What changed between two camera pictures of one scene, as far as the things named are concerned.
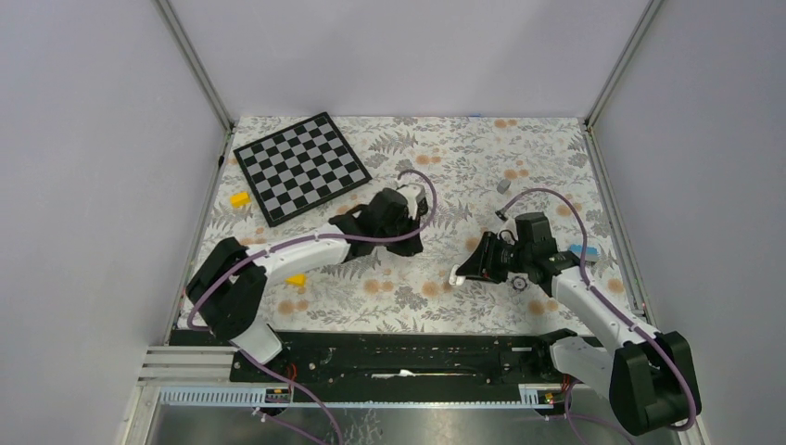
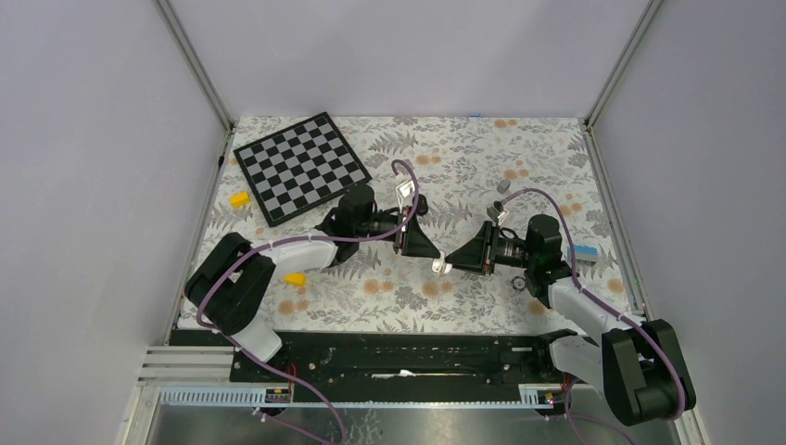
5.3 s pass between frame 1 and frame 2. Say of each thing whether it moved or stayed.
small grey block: stayed
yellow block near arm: stayed
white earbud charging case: moved
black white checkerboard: stayed
